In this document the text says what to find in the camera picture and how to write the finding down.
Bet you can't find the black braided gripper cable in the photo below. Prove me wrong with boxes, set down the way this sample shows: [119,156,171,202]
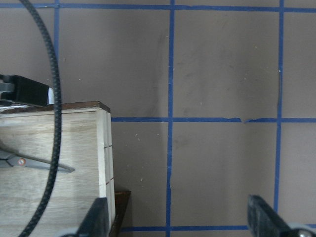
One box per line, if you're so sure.
[18,0,62,237]

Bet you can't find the light wooden drawer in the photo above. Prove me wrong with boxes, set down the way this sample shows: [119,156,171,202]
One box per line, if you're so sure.
[0,102,116,237]

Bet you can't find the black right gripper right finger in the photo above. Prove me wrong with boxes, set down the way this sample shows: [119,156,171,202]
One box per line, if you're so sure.
[247,195,291,237]

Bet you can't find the grey orange scissors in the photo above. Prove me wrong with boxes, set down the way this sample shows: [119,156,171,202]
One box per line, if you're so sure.
[0,140,76,173]

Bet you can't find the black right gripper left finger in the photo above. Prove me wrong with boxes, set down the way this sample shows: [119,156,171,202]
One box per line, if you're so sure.
[76,197,109,237]

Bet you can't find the white drawer handle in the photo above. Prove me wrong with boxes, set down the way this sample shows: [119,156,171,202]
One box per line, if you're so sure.
[47,87,54,105]

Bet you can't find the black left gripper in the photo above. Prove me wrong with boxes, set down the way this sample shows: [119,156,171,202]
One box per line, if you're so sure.
[0,74,50,107]

